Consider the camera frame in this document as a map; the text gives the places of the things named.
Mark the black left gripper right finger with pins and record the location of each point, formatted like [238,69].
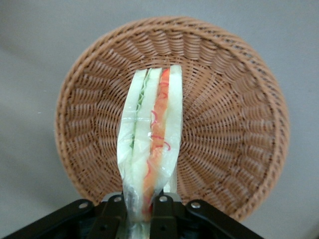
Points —
[167,216]

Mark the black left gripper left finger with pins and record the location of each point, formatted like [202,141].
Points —
[109,214]

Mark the triangle sandwich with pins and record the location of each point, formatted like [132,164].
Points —
[149,124]

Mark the brown round wicker basket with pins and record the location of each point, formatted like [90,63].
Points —
[224,124]

